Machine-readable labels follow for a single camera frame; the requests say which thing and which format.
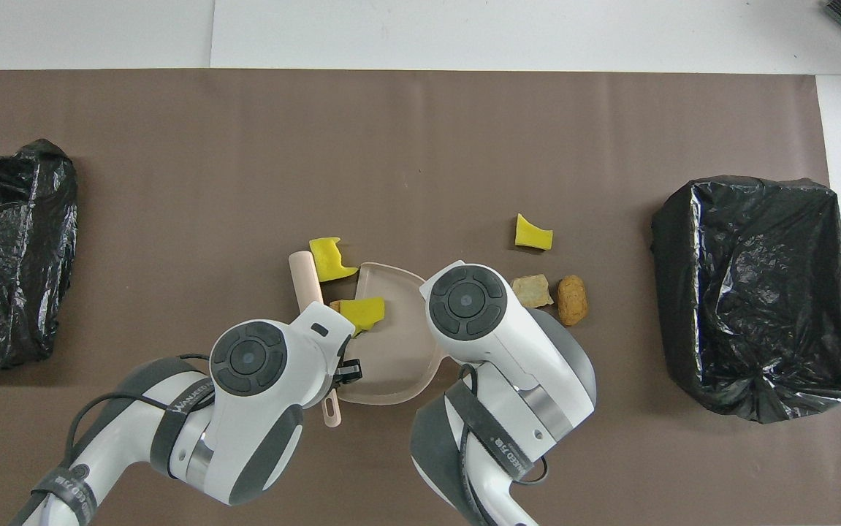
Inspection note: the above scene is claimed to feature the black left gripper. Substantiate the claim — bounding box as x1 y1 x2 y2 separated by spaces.
330 356 365 387

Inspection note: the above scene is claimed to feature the pink plastic dustpan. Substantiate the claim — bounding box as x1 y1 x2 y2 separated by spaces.
336 262 444 406

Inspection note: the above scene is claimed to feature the wedge yellow sponge piece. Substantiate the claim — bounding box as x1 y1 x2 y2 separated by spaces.
340 296 386 337

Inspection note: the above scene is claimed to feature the pink brush with black bristles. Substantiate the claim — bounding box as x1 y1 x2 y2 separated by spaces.
288 251 344 429

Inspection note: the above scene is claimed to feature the notched yellow sponge piece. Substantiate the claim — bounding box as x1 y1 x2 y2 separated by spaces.
309 236 359 283

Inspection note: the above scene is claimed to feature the beige green stone chunk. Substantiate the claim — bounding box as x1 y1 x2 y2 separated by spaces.
511 274 555 309

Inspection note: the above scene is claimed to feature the curved yellow sponge piece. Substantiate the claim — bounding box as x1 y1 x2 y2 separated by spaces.
514 213 554 251

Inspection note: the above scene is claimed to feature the brown potato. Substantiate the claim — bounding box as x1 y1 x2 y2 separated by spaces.
557 275 588 327

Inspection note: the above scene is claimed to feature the open black bag lined bin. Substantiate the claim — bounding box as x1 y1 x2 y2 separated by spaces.
650 175 841 424

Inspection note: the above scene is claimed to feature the brown paper table mat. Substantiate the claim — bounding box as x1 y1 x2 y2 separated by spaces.
0 69 841 526

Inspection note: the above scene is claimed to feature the black bag wrapped box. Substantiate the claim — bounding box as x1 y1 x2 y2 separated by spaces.
0 139 79 372

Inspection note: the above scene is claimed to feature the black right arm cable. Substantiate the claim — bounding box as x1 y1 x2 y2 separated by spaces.
457 363 549 526

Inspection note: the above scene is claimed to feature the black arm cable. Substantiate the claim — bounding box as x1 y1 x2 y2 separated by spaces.
457 363 549 526
66 354 209 476

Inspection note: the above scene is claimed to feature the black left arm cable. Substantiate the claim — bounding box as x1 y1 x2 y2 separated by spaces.
66 354 209 476

